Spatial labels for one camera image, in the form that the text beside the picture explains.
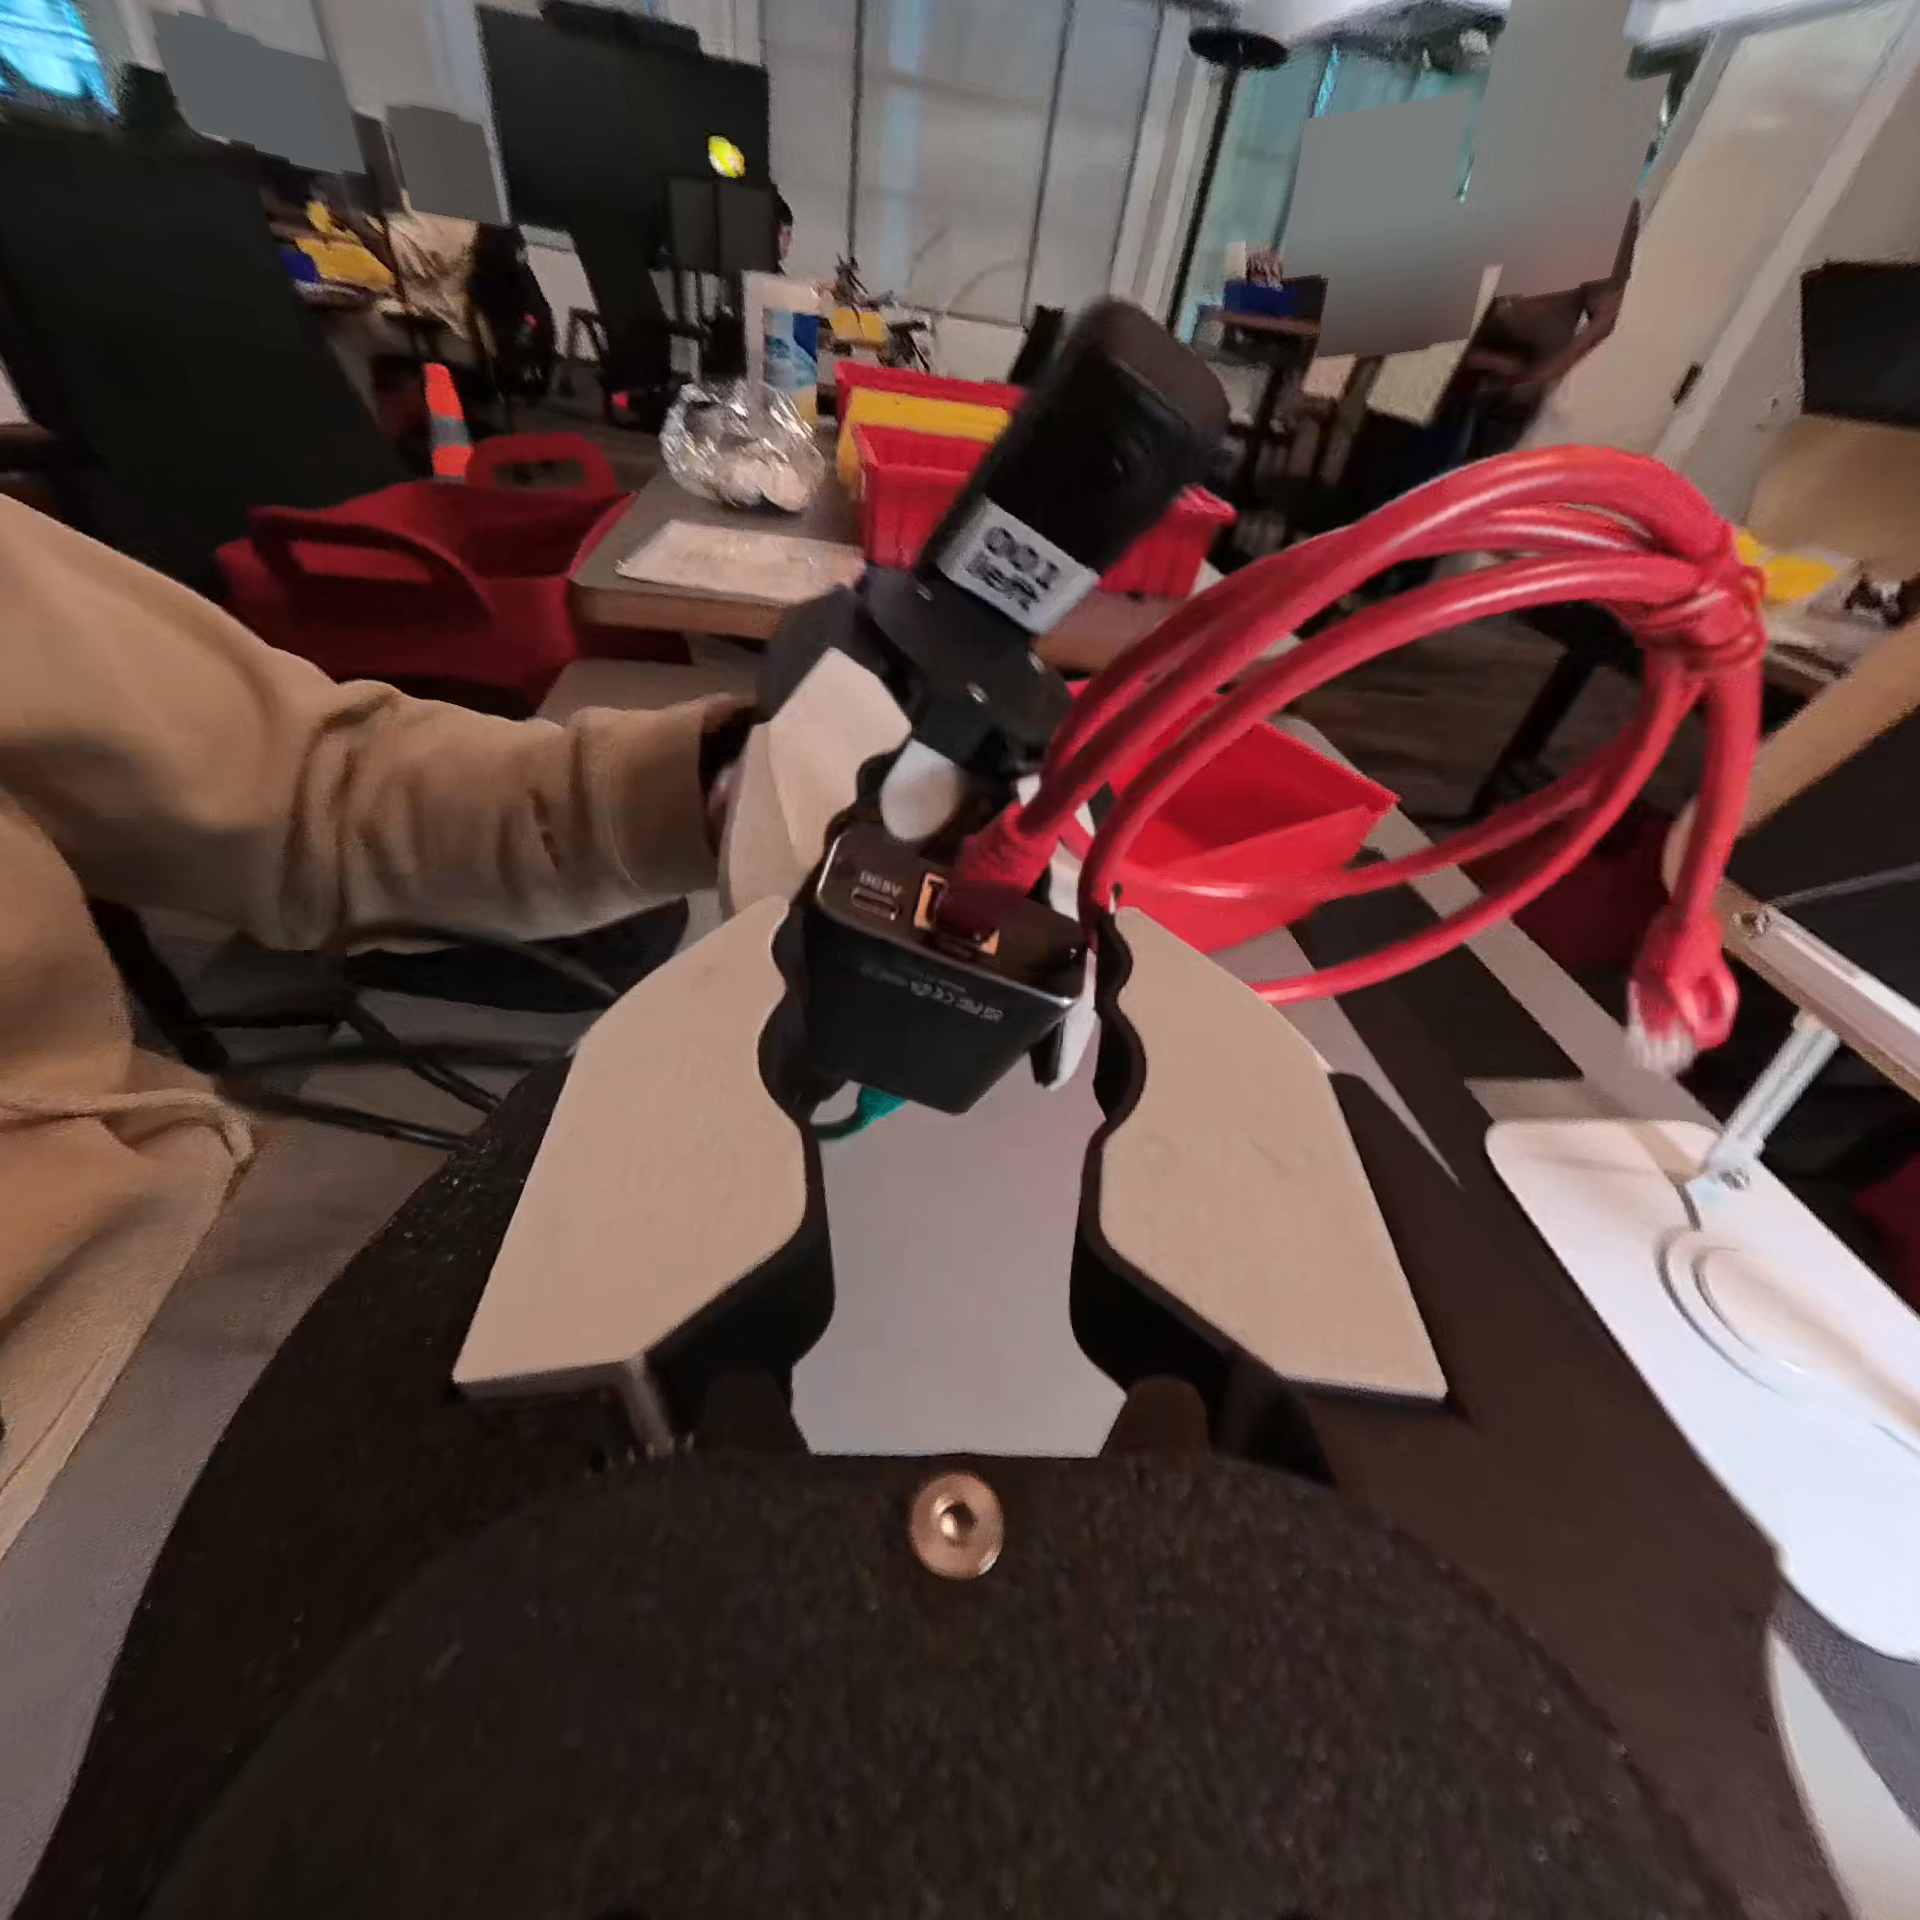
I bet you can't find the white metal stand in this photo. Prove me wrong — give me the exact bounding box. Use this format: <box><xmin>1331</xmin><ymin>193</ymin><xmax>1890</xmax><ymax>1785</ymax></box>
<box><xmin>1484</xmin><ymin>885</ymin><xmax>1920</xmax><ymax>1658</ymax></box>

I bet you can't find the red storage bin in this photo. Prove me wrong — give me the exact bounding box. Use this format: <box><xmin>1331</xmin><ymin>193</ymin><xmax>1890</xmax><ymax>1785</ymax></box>
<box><xmin>852</xmin><ymin>423</ymin><xmax>992</xmax><ymax>569</ymax></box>
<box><xmin>1102</xmin><ymin>481</ymin><xmax>1239</xmax><ymax>598</ymax></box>

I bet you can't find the yellow storage bin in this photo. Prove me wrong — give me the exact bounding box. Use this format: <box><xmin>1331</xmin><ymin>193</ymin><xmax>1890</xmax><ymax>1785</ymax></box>
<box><xmin>837</xmin><ymin>391</ymin><xmax>1009</xmax><ymax>453</ymax></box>
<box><xmin>1731</xmin><ymin>526</ymin><xmax>1861</xmax><ymax>609</ymax></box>

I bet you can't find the person's torso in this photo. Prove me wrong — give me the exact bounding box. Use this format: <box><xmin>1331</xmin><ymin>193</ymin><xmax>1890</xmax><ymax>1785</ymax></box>
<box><xmin>0</xmin><ymin>810</ymin><xmax>256</xmax><ymax>1561</ymax></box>

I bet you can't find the wipes canister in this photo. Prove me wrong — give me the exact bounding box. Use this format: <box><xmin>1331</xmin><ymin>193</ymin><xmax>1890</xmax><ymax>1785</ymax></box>
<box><xmin>745</xmin><ymin>272</ymin><xmax>823</xmax><ymax>428</ymax></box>

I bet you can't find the black monitor screen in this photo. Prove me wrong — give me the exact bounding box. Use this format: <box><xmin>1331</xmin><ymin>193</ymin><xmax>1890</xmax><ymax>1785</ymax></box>
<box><xmin>476</xmin><ymin>0</ymin><xmax>775</xmax><ymax>249</ymax></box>

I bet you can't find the paper sheet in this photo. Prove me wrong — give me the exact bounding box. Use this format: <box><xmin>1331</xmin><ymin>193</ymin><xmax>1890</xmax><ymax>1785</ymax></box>
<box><xmin>615</xmin><ymin>519</ymin><xmax>865</xmax><ymax>603</ymax></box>

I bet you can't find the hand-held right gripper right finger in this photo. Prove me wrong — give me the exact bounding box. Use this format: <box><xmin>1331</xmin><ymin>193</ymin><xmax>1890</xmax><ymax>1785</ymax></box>
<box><xmin>1070</xmin><ymin>907</ymin><xmax>1453</xmax><ymax>1404</ymax></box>

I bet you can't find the red ethernet cable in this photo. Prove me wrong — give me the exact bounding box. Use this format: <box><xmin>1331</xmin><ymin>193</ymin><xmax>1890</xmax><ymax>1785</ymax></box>
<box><xmin>937</xmin><ymin>447</ymin><xmax>1770</xmax><ymax>1079</ymax></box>

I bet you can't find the dark grey ethernet adapter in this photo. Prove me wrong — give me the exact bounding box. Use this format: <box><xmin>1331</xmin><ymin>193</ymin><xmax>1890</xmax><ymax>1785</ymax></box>
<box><xmin>799</xmin><ymin>833</ymin><xmax>1095</xmax><ymax>1115</ymax></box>

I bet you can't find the person's left forearm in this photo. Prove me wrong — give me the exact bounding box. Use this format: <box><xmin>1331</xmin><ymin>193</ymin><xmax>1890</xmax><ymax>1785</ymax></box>
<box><xmin>0</xmin><ymin>493</ymin><xmax>752</xmax><ymax>960</ymax></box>

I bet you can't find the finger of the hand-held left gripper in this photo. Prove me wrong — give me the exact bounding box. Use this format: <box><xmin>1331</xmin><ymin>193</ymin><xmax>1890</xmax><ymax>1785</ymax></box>
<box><xmin>1030</xmin><ymin>983</ymin><xmax>1106</xmax><ymax>1094</ymax></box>
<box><xmin>876</xmin><ymin>745</ymin><xmax>987</xmax><ymax>845</ymax></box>

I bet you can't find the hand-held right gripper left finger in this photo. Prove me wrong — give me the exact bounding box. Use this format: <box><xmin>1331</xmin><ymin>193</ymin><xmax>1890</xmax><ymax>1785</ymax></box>
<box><xmin>451</xmin><ymin>896</ymin><xmax>837</xmax><ymax>1411</ymax></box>

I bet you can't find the black office chair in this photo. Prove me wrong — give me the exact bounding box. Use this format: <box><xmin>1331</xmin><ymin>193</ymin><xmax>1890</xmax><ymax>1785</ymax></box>
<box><xmin>89</xmin><ymin>900</ymin><xmax>691</xmax><ymax>1157</ymax></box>

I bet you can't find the red plastic bin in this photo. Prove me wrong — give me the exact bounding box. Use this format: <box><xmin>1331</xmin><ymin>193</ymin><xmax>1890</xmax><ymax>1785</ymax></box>
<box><xmin>1066</xmin><ymin>683</ymin><xmax>1398</xmax><ymax>954</ymax></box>

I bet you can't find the crumpled clear plastic bag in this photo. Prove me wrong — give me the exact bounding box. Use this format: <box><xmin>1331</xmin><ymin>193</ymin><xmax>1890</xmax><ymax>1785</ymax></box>
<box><xmin>660</xmin><ymin>377</ymin><xmax>828</xmax><ymax>510</ymax></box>

